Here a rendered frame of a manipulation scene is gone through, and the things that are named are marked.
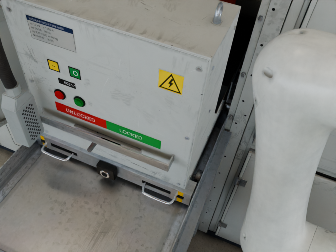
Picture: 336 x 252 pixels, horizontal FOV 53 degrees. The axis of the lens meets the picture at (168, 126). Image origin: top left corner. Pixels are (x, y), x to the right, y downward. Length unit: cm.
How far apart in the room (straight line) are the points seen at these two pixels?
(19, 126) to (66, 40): 28
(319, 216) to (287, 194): 94
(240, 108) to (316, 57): 76
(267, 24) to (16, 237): 90
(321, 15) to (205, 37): 34
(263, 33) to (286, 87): 57
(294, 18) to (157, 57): 42
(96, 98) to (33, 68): 18
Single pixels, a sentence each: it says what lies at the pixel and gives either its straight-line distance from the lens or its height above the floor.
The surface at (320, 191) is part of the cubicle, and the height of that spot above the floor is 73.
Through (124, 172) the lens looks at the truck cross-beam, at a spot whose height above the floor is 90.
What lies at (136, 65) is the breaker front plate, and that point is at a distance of 73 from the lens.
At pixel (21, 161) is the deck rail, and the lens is 118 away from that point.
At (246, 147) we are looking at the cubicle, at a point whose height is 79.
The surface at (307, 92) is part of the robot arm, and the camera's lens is 43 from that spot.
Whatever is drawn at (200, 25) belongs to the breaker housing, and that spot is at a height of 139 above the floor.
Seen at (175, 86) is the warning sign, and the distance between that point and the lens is 71.
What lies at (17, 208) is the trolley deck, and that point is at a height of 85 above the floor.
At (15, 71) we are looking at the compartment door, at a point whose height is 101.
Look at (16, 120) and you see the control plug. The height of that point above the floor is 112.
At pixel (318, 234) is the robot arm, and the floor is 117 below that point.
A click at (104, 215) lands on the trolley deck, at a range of 104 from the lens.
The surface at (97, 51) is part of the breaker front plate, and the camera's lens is 76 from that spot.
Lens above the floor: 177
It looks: 49 degrees down
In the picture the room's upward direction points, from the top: 6 degrees clockwise
